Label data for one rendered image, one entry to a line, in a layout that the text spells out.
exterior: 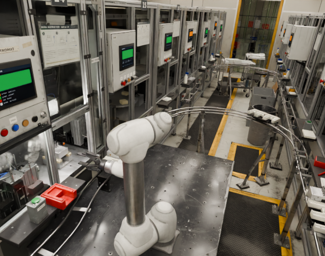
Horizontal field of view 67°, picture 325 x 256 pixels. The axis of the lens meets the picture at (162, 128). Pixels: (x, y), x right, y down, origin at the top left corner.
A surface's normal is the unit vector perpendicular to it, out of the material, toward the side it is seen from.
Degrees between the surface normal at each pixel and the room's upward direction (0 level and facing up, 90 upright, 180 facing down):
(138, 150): 91
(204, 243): 0
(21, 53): 90
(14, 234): 0
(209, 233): 0
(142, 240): 82
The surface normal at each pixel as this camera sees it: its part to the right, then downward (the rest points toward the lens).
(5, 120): 0.94, 0.19
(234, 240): 0.05, -0.90
